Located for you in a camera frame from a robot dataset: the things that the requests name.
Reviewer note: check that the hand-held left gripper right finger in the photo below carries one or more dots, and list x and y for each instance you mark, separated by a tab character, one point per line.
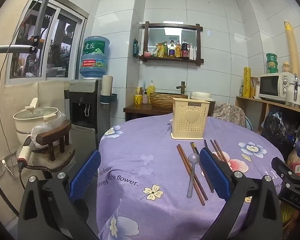
213	175

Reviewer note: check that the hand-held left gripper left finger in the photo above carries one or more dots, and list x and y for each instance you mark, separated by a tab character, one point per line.
86	175

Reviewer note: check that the small plastic spoon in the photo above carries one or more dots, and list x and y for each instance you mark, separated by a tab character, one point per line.
193	158

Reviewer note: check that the black chopstick with gold band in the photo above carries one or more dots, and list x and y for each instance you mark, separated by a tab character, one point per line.
194	148

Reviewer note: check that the cream perforated utensil holder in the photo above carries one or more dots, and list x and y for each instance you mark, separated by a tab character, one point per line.
180	125

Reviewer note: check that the round cushioned stool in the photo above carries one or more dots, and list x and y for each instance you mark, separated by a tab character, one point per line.
60	160

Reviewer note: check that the black plastic bag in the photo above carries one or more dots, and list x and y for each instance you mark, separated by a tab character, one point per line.
277	130

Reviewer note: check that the dark wooden chair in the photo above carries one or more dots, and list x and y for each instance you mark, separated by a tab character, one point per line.
55	136

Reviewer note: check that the clear plastic bag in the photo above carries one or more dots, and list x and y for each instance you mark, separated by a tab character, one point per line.
43	130

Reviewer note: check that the floral chair cover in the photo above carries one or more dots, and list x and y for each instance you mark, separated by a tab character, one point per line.
227	113

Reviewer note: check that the wooden shelf unit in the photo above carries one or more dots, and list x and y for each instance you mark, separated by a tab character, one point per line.
250	110

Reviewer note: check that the white electric kettle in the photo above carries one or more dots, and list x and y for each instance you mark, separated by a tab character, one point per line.
293	92

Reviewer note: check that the grey water dispenser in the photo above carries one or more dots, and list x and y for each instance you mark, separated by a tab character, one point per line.
86	110

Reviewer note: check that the white handheld device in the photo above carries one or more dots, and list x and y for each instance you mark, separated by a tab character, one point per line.
25	152

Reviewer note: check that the purple floral tablecloth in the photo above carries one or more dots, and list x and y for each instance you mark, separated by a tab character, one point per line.
145	142

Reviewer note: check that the white electric cooking pot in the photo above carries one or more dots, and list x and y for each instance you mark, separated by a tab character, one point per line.
35	120

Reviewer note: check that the white microwave oven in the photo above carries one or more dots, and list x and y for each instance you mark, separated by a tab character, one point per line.
271	86

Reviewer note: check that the blue cup holder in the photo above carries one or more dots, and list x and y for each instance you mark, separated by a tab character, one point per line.
108	98

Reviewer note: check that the white bowl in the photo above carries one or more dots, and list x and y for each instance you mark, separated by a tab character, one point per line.
201	95

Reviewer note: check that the wooden side table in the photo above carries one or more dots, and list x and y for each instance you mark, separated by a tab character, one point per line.
137	108

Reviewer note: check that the small white bottle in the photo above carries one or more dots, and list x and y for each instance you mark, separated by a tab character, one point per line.
241	90

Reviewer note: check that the woven basin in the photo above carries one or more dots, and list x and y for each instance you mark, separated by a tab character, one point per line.
162	101

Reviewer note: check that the beige lidded jar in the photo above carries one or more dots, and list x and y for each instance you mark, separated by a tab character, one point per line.
286	67

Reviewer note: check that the yellow mug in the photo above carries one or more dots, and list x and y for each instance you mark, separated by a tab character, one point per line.
138	99

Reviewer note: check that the green paper bowl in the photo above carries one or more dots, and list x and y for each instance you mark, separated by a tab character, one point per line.
272	63
272	70
272	56

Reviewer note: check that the beige paper cup sleeve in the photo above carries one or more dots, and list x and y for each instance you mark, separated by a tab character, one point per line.
107	85

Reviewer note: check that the bronze faucet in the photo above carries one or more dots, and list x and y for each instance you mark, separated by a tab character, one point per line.
182	87

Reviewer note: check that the floral pump bottle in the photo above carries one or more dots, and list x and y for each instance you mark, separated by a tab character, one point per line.
145	98

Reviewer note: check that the blue toothbrush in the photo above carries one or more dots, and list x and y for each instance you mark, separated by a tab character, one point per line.
143	86

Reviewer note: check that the yellow dish soap bottle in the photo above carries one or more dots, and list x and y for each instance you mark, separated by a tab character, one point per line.
151	88

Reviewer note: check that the tall beige cup sleeve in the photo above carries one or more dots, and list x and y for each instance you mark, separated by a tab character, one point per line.
291	47

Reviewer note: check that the blue water jug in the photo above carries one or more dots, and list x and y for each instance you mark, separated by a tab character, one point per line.
95	57

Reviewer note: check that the slim white bottle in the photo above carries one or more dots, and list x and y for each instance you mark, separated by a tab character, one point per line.
195	53

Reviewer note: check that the white spray bottle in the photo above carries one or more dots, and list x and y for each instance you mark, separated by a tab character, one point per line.
191	53

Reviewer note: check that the red label soy sauce bottle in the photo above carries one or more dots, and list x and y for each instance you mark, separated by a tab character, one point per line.
185	50

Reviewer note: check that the sliding glass window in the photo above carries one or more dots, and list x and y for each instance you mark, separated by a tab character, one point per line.
65	45

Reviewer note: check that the green capped oil bottle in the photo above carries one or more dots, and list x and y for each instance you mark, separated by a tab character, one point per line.
165	50

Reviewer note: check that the small pink container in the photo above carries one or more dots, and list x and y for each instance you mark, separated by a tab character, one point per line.
147	54

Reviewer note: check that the green hanging packet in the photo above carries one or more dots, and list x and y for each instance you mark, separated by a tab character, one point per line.
135	48

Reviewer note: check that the yellow green seasoning bag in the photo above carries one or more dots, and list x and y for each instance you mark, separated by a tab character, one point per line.
158	50

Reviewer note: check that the wooden framed mirror shelf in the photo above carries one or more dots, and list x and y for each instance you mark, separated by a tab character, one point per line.
171	25

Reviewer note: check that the grey metal boom stand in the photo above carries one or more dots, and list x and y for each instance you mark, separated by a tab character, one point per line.
41	17

